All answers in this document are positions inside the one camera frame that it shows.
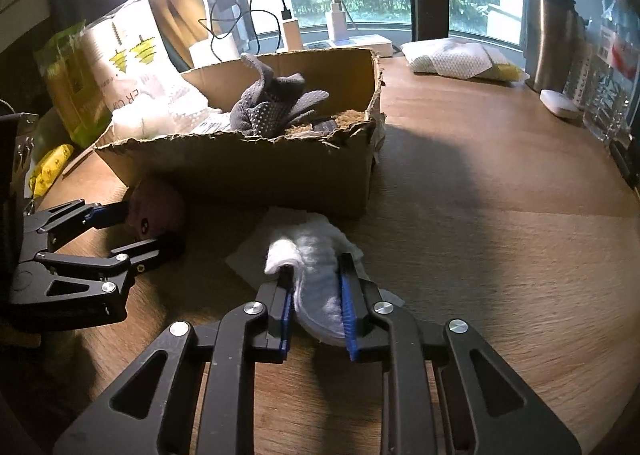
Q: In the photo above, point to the pink plush toy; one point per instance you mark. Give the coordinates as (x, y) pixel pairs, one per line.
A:
(155, 207)

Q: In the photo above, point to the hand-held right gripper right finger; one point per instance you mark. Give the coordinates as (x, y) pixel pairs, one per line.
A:
(348, 320)

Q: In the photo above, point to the grey dotted glove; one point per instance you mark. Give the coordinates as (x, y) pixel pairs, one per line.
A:
(270, 110)

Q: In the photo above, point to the yellow packet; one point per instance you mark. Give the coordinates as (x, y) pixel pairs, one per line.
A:
(50, 167)

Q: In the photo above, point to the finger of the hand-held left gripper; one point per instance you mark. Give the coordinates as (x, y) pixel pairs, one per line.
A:
(102, 216)
(145, 255)

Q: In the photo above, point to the cardboard box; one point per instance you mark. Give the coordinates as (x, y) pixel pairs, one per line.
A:
(250, 180)

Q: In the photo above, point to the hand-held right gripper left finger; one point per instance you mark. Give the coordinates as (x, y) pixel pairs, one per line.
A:
(286, 315)

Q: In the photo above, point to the steel thermos cup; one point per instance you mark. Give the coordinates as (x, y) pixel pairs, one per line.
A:
(550, 40)

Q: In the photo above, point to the white cloth pack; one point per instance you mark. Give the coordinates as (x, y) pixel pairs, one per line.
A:
(450, 57)

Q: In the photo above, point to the white plug adapter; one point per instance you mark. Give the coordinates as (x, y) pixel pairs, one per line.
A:
(336, 20)

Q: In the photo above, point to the clear water bottle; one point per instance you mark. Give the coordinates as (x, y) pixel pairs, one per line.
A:
(615, 65)

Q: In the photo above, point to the white earbud case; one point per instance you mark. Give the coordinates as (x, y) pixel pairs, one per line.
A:
(560, 105)

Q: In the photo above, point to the white power strip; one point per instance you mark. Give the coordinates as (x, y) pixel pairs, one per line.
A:
(370, 45)

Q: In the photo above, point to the clear bubble wrap bag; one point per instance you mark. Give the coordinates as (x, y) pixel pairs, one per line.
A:
(187, 97)

